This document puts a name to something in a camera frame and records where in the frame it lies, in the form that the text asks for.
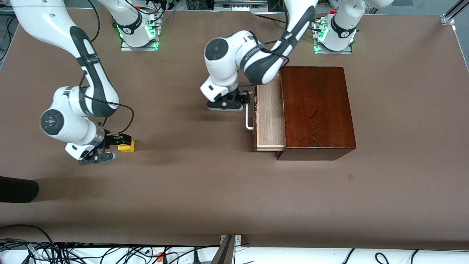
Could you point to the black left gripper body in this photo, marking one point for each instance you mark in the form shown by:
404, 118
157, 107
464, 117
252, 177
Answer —
237, 97

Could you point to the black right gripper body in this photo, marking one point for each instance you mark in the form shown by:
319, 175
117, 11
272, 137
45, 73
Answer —
109, 140

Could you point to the yellow cube block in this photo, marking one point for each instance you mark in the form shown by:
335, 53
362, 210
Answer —
128, 147

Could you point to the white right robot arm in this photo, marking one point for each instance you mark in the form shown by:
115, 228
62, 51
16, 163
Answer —
91, 73

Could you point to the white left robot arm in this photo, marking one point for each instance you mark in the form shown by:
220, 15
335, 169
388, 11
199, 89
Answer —
256, 58

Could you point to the dark brown wooden cabinet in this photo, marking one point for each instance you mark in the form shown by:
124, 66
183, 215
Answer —
318, 110

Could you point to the black cylindrical object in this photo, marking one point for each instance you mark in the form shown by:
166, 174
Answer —
16, 189

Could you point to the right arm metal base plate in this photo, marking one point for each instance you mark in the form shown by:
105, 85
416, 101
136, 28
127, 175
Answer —
126, 48

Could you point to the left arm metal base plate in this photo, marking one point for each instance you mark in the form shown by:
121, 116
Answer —
344, 52

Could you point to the metal bracket at table edge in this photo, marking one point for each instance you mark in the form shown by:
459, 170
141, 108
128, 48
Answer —
227, 249

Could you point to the aluminium profile corner post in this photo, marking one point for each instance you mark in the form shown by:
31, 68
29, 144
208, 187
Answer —
454, 13

